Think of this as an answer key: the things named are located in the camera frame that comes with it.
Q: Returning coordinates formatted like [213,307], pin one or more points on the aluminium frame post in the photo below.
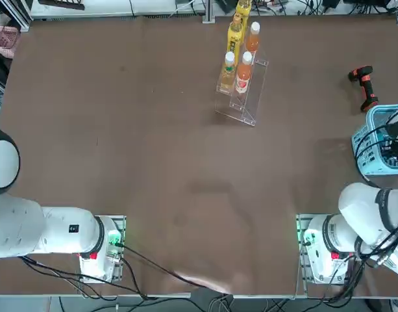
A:
[209,13]

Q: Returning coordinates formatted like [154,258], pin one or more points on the pink plastic basket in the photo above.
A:
[5,40]

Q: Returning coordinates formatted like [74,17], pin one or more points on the clear acrylic stepped shelf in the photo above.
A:
[250,107]

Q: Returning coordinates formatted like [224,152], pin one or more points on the dark power adapter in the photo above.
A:
[227,5]

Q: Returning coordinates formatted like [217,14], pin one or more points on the orange drink bottle white cap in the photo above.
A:
[253,40]

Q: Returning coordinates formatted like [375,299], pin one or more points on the aluminium arm base plate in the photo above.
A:
[301,224]
[120,222]

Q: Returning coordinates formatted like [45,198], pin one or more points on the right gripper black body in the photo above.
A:
[396,156]

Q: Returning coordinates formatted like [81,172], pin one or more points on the black slotted rack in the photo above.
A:
[65,4]

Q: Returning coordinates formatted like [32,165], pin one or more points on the light blue plastic basket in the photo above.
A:
[367,164]

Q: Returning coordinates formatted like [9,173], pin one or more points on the reddish drink bottle white cap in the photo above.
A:
[243,76]

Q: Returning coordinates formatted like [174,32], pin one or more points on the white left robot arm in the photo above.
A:
[56,234]

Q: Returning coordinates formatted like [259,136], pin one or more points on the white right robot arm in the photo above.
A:
[328,240]

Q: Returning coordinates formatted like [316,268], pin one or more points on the pale yellow bottle white cap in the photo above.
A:
[228,73]

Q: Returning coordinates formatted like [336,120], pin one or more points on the yellow drink bottle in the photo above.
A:
[243,8]
[235,37]

